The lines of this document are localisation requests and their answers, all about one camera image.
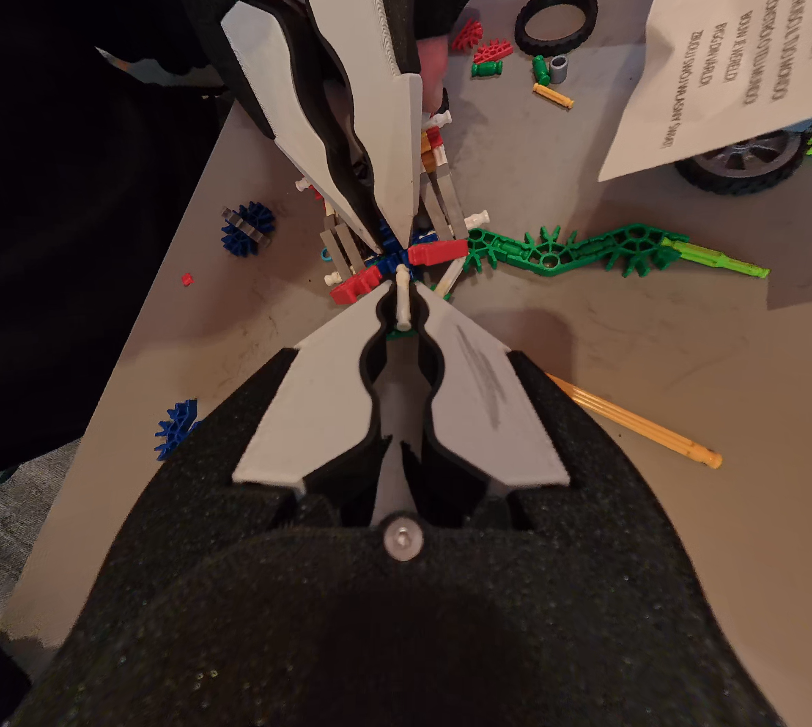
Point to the short green rod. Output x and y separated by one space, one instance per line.
540 69
486 68

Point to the toy instruction booklet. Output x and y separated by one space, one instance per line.
698 42

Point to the blue red toy model core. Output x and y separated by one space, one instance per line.
438 252

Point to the long yellow rod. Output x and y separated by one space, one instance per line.
634 422

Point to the small black tyre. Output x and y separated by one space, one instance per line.
521 26

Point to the blue grey snowflake connector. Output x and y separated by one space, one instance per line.
244 238

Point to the person's dark clothing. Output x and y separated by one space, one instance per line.
95 232

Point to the small red connector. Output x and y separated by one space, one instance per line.
493 50
467 34

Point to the grey wheel with black tyre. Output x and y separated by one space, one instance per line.
742 159

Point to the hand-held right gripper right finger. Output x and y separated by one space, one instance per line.
488 422

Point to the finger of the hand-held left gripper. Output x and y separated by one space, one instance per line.
266 61
355 10

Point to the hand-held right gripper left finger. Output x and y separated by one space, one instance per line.
317 416

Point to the short white rod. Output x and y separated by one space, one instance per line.
404 302

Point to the light green rod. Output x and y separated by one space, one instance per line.
717 261

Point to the short yellow rod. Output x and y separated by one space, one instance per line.
553 96

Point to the grey spacer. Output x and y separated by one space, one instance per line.
558 70

